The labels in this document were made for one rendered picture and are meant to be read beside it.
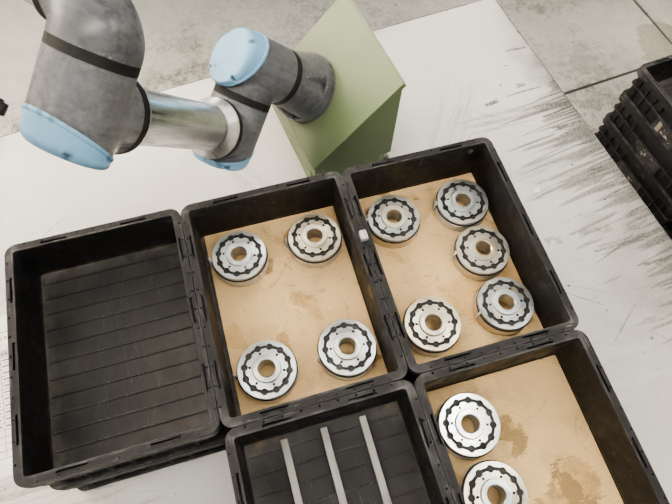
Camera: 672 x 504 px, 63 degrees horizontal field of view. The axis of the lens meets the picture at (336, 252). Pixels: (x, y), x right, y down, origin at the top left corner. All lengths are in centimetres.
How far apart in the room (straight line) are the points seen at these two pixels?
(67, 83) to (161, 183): 63
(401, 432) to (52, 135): 68
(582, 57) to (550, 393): 194
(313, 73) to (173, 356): 62
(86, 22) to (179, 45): 189
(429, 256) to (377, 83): 36
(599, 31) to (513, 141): 153
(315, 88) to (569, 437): 81
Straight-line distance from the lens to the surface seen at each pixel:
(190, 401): 100
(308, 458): 97
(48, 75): 76
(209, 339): 91
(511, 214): 107
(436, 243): 109
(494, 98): 151
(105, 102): 76
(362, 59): 119
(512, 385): 104
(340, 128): 118
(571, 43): 280
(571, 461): 105
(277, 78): 112
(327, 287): 103
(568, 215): 137
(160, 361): 103
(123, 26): 75
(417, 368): 90
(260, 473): 97
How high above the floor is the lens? 179
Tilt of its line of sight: 65 degrees down
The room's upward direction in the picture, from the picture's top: 3 degrees clockwise
